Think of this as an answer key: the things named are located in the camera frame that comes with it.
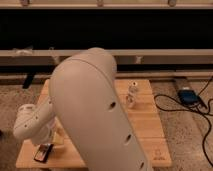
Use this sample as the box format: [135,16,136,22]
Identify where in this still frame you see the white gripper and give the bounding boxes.
[48,120,64,145]

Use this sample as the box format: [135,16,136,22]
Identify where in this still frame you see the black and orange eraser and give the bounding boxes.
[34,144,53,163]

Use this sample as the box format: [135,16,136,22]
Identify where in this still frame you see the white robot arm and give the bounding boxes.
[13,48,154,171]

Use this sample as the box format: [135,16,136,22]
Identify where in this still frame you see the wooden table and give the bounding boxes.
[16,79,172,171]

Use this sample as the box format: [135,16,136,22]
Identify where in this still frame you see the blue power adapter box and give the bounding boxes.
[178,89,198,105]

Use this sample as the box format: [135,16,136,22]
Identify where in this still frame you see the black cable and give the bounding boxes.
[153,75,213,168]

